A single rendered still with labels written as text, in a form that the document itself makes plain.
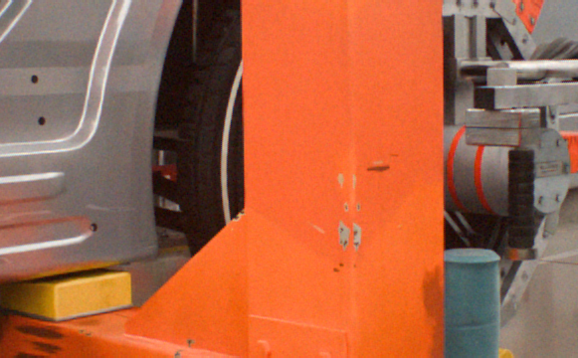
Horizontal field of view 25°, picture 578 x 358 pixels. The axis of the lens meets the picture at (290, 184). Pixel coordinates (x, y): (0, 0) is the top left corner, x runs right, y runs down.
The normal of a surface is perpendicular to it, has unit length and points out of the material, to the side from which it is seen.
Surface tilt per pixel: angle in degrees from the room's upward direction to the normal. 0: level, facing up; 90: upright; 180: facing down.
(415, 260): 90
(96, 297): 90
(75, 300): 90
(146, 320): 90
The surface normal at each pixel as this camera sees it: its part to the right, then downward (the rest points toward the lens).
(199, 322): -0.68, 0.08
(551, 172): 0.73, 0.06
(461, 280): -0.40, 0.05
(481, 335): 0.26, 0.12
